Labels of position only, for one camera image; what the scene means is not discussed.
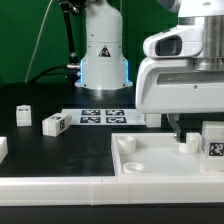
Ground white left fence block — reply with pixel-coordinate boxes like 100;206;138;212
0;137;8;164

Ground white square tabletop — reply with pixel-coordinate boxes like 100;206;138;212
111;133;224;176

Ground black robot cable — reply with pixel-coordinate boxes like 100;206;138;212
29;0;83;84

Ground white fiducial marker sheet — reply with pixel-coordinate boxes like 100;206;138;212
62;109;145;125

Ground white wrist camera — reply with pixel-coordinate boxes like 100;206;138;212
143;25;203;58

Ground thin grey cable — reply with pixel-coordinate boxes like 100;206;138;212
24;0;54;84

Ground white front fence wall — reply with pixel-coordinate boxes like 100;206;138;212
0;175;224;206

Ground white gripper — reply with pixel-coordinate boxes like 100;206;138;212
135;58;224;143

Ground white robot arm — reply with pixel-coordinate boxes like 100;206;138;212
76;0;224;140

